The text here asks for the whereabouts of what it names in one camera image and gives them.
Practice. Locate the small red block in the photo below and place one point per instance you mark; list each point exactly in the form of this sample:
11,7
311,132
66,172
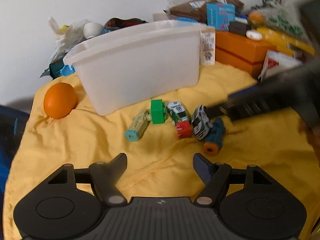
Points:
184,129

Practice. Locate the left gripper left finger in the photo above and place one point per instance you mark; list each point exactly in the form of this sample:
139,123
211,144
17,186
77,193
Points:
104,178

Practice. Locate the silver toy car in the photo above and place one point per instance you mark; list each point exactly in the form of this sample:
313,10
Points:
177,112

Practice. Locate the blue dinosaur box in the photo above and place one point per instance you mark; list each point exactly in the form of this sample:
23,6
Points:
220,15

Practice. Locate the brown woven package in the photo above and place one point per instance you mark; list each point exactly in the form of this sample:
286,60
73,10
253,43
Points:
196,9

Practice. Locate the white earbuds case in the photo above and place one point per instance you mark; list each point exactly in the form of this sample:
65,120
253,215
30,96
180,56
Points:
254,35

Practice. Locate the teal orange toy vehicle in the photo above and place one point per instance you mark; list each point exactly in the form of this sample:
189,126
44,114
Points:
213,140

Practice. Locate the yellow cloth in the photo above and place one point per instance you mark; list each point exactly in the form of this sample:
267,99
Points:
159,164

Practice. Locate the small milk carton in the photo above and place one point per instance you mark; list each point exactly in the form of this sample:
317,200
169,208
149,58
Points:
207,47

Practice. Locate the small orange fruit in bag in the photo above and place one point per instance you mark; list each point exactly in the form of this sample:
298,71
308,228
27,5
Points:
256,18

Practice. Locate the blue black stroller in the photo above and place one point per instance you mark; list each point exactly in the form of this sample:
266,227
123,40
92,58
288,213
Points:
13,123

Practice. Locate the white plastic bin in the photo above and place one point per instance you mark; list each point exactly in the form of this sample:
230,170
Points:
133,64

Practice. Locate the yellow flat boxes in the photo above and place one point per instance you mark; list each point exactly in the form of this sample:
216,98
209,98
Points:
286,44

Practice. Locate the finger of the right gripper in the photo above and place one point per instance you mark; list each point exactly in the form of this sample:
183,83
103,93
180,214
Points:
248,94
238,108

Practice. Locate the white police toy car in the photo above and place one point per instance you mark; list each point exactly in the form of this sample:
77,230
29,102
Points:
201,123

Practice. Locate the green patterned plastic bag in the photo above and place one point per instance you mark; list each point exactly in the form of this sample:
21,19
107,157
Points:
284,20

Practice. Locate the orange box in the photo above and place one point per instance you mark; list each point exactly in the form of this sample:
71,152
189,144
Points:
242,53

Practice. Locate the green square block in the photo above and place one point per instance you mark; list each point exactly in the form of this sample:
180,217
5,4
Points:
158,111

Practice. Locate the teal green cylinder toy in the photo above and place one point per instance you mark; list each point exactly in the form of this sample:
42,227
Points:
138,126

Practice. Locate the white baby wipes pack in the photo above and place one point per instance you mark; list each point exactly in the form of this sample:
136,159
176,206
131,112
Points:
276,62

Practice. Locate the white plastic bag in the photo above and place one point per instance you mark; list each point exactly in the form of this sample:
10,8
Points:
67,36

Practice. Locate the small black box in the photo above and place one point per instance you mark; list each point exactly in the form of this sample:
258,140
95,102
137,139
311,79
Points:
239,28

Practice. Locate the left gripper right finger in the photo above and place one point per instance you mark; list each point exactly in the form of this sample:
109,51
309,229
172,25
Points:
215,178

